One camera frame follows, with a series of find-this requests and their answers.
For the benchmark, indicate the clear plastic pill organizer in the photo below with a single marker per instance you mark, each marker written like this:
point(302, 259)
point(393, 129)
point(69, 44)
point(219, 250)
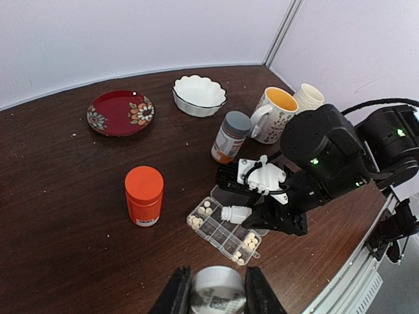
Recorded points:
point(232, 240)

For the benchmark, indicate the small white dropper bottle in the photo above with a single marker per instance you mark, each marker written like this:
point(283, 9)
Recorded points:
point(235, 214)

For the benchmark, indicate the orange pill bottle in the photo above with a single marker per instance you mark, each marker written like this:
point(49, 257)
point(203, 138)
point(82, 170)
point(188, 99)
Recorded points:
point(144, 188)

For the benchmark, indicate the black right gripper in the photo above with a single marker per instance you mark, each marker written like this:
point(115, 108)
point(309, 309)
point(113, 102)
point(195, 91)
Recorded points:
point(325, 147)

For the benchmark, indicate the grey cap pill bottle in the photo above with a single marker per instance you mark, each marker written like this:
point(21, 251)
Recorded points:
point(231, 136)

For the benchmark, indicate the cream ribbed mug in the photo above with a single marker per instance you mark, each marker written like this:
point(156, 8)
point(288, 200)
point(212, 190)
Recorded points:
point(308, 98)

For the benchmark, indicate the aluminium front rail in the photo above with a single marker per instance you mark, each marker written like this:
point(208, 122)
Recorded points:
point(354, 287)

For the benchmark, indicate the right aluminium frame post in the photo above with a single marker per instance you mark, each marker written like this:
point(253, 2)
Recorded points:
point(284, 27)

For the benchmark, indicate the red floral plate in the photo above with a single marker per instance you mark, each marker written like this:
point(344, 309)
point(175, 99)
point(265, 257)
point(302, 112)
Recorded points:
point(120, 113)

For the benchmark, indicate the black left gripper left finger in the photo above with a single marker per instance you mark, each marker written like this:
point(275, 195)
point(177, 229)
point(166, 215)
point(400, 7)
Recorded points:
point(175, 297)

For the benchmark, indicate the white scalloped bowl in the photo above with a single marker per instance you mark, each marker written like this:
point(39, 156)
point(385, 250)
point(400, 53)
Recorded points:
point(198, 96)

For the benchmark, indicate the floral mug yellow inside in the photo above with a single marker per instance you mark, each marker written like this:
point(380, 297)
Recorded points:
point(274, 110)

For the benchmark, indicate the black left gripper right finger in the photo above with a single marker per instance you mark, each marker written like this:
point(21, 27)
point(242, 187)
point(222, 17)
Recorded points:
point(260, 298)

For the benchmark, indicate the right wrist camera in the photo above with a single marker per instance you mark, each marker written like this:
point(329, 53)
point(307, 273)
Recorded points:
point(249, 177)

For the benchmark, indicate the white dropper bottle cap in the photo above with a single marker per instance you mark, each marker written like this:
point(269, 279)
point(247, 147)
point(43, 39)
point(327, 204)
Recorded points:
point(217, 289)

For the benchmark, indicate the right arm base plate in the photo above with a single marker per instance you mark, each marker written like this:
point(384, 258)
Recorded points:
point(390, 235)

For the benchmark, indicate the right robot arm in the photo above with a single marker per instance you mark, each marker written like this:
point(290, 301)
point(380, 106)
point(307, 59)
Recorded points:
point(390, 139)

